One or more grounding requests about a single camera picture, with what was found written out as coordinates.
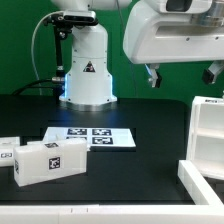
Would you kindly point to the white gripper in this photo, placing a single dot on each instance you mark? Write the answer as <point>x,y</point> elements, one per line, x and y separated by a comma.
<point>153,38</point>

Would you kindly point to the white cabinet body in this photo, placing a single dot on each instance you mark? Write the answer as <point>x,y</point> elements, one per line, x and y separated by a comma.
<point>205,148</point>

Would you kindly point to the white cabinet door panel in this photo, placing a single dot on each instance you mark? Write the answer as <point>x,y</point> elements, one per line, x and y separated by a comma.
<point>7,144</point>

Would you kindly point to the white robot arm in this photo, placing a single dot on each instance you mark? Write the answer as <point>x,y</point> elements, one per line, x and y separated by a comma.
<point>88,84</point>

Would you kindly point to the white cabinet door block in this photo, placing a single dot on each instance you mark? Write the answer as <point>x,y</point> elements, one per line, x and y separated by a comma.
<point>35,163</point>

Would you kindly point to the white marker sheet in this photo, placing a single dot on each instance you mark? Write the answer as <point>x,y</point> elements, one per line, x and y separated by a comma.
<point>109,137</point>

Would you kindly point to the white L-shaped workspace border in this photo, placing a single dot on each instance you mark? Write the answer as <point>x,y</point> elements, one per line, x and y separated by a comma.
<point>207,208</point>

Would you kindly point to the black camera on stand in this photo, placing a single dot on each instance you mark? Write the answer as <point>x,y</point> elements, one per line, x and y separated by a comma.
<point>62,23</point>

